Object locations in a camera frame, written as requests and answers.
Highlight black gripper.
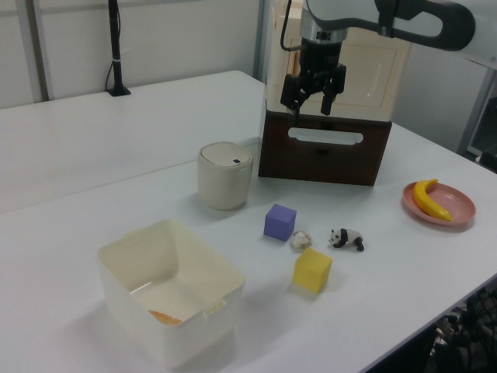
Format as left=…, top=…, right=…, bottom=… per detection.
left=280, top=37, right=347, bottom=125

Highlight yellow banana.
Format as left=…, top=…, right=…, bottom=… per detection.
left=412, top=178, right=454, bottom=222

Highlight white drawer handle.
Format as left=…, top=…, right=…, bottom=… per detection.
left=287, top=127, right=363, bottom=145

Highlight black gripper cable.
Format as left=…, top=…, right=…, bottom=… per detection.
left=278, top=0, right=304, bottom=52

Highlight cream storage box with handles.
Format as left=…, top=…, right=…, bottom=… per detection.
left=263, top=0, right=412, bottom=124

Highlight cream trash can lid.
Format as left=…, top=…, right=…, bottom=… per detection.
left=200, top=141, right=252, bottom=169

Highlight cream open plastic container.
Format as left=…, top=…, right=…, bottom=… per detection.
left=96, top=219, right=246, bottom=369

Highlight dark brown drawer box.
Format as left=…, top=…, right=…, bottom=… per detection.
left=258, top=110, right=393, bottom=187

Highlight black camera stand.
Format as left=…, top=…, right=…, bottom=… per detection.
left=106, top=0, right=132, bottom=97

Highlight crumpled white paper ball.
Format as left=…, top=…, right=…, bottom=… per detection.
left=290, top=228, right=314, bottom=249

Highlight panda toy figure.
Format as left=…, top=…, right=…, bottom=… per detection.
left=328, top=228, right=366, bottom=253

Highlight yellow cube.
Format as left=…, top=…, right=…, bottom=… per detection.
left=293, top=247, right=334, bottom=295

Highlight pink plate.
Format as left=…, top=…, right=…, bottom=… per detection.
left=401, top=181, right=477, bottom=227

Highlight cream trash can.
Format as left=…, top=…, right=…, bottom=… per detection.
left=196, top=141, right=254, bottom=211

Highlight orange bread piece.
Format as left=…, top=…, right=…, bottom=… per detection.
left=148, top=309, right=182, bottom=326

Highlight purple cube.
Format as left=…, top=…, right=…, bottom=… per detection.
left=262, top=203, right=297, bottom=242

